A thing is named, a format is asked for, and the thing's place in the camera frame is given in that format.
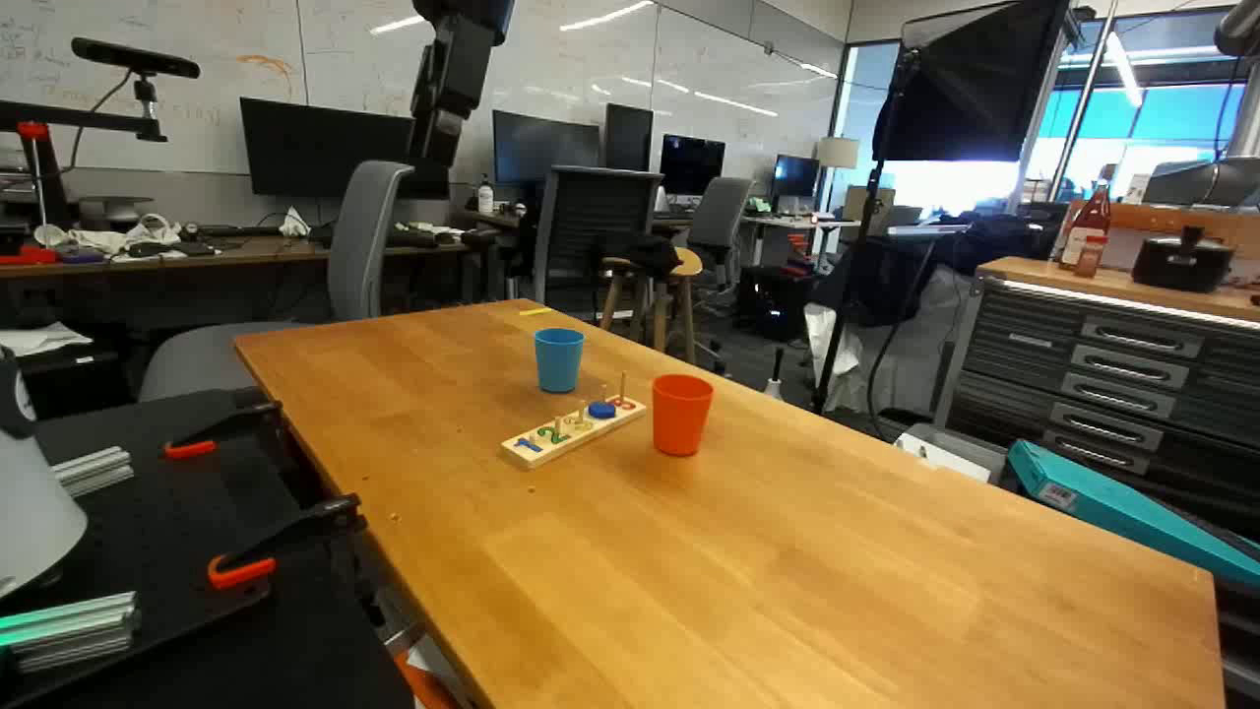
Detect white table lamp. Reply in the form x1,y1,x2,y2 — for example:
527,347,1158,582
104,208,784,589
811,133,864,212

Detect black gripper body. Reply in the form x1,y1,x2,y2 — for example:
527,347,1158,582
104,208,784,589
405,115,460,200

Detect black softbox studio light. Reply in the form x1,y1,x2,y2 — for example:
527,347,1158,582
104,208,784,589
869,0,1077,165

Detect blue plastic cup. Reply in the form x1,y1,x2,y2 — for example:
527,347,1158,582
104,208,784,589
533,326,586,399

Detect black side platform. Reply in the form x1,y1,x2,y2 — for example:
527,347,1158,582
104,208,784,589
0,385,418,709

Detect grey drawer cabinet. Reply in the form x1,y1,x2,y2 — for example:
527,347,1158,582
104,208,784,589
932,250,1260,526

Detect orange plastic cup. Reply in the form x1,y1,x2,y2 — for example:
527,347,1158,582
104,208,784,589
651,370,716,462

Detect white lamp shade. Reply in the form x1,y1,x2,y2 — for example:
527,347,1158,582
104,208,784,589
0,427,92,602

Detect orange handled black clamp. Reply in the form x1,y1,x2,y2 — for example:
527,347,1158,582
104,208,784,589
204,491,367,596
163,399,283,466

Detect wooden stool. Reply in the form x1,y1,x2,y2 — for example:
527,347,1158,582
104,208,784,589
594,238,708,367

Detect wooden number puzzle board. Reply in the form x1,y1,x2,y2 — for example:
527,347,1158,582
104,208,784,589
502,388,651,471

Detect black camera on stand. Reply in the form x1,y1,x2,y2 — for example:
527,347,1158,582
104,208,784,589
66,36,204,145

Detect wooden office desk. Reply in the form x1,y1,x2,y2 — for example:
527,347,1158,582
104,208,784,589
0,227,507,332

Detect black box with handle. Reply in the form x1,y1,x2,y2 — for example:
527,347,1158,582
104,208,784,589
1132,223,1237,295

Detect aluminium extrusion bars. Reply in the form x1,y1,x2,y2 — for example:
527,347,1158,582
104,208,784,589
0,588,143,677
49,442,139,498

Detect red bottle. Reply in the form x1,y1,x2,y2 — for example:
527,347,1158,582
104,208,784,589
1060,181,1119,278

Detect large black computer monitor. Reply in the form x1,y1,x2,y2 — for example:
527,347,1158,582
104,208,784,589
238,93,418,200

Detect grey office chair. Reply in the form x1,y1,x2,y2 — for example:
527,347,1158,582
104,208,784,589
679,171,756,291
134,156,418,405

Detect teal plastic case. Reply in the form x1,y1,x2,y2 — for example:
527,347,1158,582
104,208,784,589
1006,438,1260,589

